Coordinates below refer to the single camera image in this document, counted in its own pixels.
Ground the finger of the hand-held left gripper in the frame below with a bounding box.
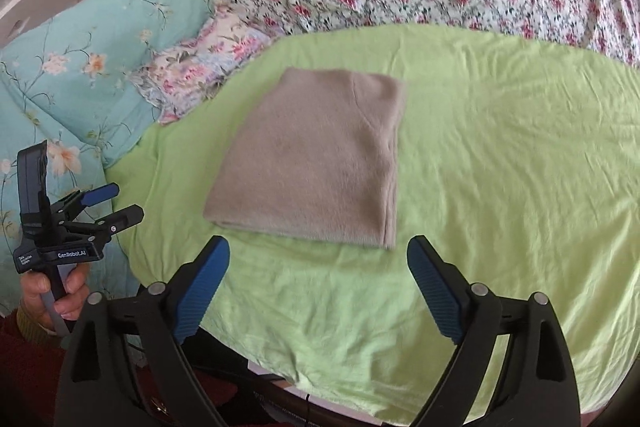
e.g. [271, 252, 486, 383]
[64, 204, 146, 241]
[50, 184, 121, 218]

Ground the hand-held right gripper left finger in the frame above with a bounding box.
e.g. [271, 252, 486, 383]
[65, 235, 232, 427]

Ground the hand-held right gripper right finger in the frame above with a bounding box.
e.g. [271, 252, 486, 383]
[406, 235, 581, 427]

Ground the beige knit sweater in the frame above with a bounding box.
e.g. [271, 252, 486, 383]
[202, 67, 407, 252]

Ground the person's left forearm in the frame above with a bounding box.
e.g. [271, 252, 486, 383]
[0, 299, 71, 358]

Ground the person's left hand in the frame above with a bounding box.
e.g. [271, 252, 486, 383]
[20, 264, 92, 332]

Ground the light green bed sheet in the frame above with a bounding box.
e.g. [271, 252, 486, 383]
[102, 23, 640, 425]

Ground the teal floral quilt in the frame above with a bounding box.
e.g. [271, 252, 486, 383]
[0, 0, 236, 313]

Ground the pastel floral pillow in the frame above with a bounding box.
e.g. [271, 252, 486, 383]
[127, 4, 273, 125]

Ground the dark red garment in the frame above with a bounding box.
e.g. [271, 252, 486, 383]
[0, 312, 236, 427]

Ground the dark wooden bed frame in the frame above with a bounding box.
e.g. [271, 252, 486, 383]
[245, 364, 416, 427]

